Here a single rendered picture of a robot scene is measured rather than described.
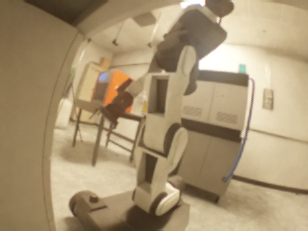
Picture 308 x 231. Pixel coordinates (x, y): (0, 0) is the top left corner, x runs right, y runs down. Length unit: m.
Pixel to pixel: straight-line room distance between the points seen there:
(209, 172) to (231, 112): 0.65
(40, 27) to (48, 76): 0.09
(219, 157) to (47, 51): 1.38
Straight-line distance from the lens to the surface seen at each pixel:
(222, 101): 1.48
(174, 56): 0.52
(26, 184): 0.31
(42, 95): 0.26
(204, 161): 1.39
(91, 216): 0.68
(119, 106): 0.62
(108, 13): 0.22
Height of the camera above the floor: 0.68
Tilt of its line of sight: 3 degrees up
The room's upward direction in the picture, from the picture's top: 15 degrees clockwise
